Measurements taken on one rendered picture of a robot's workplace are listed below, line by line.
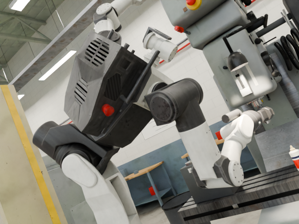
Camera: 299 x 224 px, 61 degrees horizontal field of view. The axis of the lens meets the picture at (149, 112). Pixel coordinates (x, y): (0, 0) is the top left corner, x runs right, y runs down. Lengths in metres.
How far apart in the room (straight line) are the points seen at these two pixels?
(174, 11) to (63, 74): 7.26
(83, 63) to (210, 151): 0.47
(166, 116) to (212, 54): 0.56
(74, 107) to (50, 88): 7.93
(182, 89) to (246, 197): 0.67
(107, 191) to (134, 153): 5.97
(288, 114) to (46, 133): 1.25
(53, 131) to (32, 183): 1.30
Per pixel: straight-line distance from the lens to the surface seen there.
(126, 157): 7.03
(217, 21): 1.17
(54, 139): 0.97
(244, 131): 0.96
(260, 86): 1.15
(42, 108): 9.16
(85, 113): 0.80
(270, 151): 1.60
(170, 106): 0.68
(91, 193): 0.92
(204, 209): 1.32
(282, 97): 1.60
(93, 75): 0.78
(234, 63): 1.03
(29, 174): 2.25
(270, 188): 1.20
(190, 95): 0.73
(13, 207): 2.15
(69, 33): 4.60
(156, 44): 0.92
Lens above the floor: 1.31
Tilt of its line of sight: 7 degrees up
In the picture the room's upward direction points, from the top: 25 degrees counter-clockwise
